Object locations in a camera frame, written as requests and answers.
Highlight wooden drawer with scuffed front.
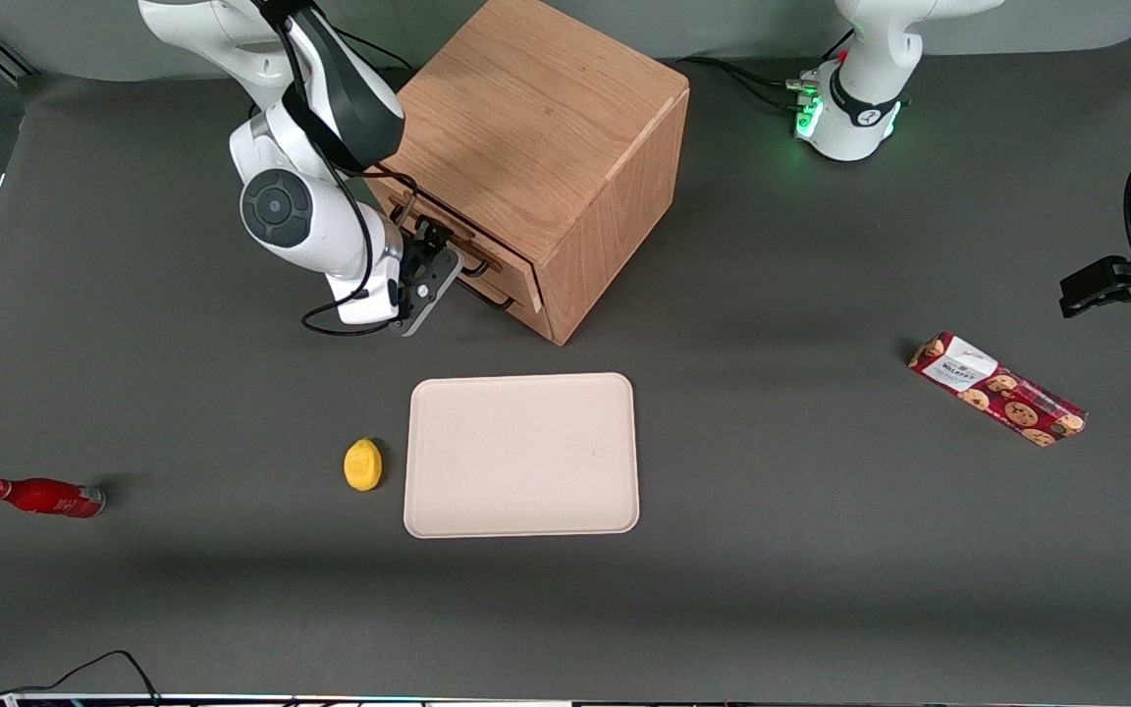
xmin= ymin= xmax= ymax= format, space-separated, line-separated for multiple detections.
xmin=369 ymin=175 xmax=545 ymax=307

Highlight wooden drawer with clean front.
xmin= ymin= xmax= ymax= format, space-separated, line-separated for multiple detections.
xmin=448 ymin=277 xmax=567 ymax=347

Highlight wooden drawer cabinet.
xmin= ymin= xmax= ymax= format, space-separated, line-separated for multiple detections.
xmin=366 ymin=0 xmax=691 ymax=347

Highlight red tartan cookie box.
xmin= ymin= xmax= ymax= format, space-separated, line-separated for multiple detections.
xmin=908 ymin=331 xmax=1088 ymax=449

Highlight yellow lemon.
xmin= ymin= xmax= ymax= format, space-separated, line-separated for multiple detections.
xmin=344 ymin=437 xmax=384 ymax=493

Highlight beige rectangular tray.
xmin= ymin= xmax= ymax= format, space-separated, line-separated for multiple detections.
xmin=404 ymin=372 xmax=641 ymax=540

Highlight red bottle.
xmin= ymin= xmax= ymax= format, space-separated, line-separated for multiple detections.
xmin=0 ymin=477 xmax=107 ymax=519

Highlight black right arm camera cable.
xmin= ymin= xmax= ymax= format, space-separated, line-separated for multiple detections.
xmin=271 ymin=0 xmax=421 ymax=338

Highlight black cables at arm base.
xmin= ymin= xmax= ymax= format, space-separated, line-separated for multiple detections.
xmin=685 ymin=29 xmax=856 ymax=117

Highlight thin black table-edge cable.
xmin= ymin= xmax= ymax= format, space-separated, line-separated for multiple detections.
xmin=0 ymin=649 xmax=164 ymax=707

